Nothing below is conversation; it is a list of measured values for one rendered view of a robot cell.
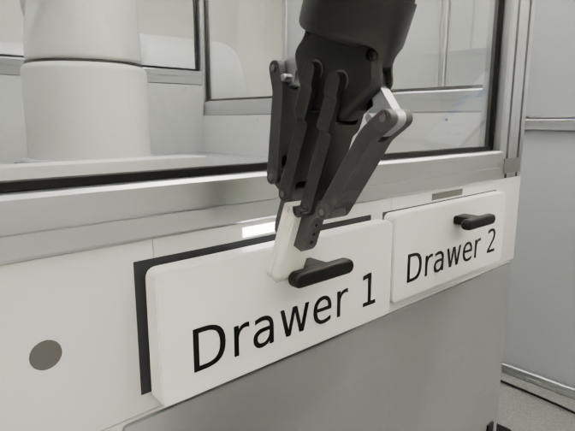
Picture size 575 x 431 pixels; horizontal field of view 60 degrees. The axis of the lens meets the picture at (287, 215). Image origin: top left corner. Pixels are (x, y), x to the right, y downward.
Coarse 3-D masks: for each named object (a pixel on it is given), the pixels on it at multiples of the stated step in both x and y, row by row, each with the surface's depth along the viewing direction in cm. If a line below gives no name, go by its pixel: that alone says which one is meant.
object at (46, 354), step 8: (40, 344) 35; (48, 344) 35; (56, 344) 35; (32, 352) 34; (40, 352) 35; (48, 352) 35; (56, 352) 36; (32, 360) 34; (40, 360) 35; (48, 360) 35; (56, 360) 36; (40, 368) 35; (48, 368) 35
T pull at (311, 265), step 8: (312, 264) 44; (320, 264) 44; (328, 264) 44; (336, 264) 44; (344, 264) 45; (352, 264) 46; (296, 272) 42; (304, 272) 42; (312, 272) 42; (320, 272) 43; (328, 272) 44; (336, 272) 45; (344, 272) 45; (288, 280) 42; (296, 280) 41; (304, 280) 42; (312, 280) 43; (320, 280) 43
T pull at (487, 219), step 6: (456, 216) 67; (462, 216) 66; (468, 216) 66; (474, 216) 67; (480, 216) 66; (486, 216) 66; (492, 216) 67; (456, 222) 67; (462, 222) 64; (468, 222) 63; (474, 222) 64; (480, 222) 65; (486, 222) 66; (492, 222) 68; (462, 228) 64; (468, 228) 63; (474, 228) 64
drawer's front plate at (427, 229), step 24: (504, 192) 77; (384, 216) 60; (408, 216) 60; (432, 216) 64; (504, 216) 78; (408, 240) 61; (432, 240) 65; (456, 240) 69; (432, 264) 65; (480, 264) 75; (408, 288) 62
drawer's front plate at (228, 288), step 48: (336, 240) 49; (384, 240) 55; (192, 288) 39; (240, 288) 42; (288, 288) 46; (336, 288) 50; (384, 288) 56; (192, 336) 39; (240, 336) 43; (288, 336) 47; (192, 384) 40
